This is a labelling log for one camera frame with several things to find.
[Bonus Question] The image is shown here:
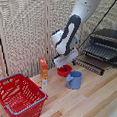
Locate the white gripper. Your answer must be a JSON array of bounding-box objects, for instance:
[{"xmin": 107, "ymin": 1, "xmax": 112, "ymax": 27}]
[{"xmin": 52, "ymin": 48, "xmax": 80, "ymax": 74}]

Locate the red bowl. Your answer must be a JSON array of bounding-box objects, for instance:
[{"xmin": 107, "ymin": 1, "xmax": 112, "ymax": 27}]
[{"xmin": 56, "ymin": 64, "xmax": 74, "ymax": 79}]

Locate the black toaster oven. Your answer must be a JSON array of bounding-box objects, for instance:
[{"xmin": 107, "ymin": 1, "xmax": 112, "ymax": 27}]
[{"xmin": 88, "ymin": 27, "xmax": 117, "ymax": 70}]

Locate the blue mug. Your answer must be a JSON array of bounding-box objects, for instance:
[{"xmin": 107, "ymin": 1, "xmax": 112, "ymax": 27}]
[{"xmin": 64, "ymin": 70, "xmax": 85, "ymax": 91}]

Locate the black dish rack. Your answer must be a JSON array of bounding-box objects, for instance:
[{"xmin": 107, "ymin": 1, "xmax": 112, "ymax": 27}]
[{"xmin": 72, "ymin": 55, "xmax": 106, "ymax": 79}]

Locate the orange carton box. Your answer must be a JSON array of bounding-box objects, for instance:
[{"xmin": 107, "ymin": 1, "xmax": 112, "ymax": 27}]
[{"xmin": 38, "ymin": 56, "xmax": 50, "ymax": 81}]

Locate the red plastic shopping basket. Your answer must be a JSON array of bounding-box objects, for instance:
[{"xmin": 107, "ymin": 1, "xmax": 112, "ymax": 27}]
[{"xmin": 0, "ymin": 70, "xmax": 50, "ymax": 117}]

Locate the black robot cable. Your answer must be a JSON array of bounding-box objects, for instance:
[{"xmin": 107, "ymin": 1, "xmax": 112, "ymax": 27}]
[{"xmin": 75, "ymin": 5, "xmax": 117, "ymax": 50}]

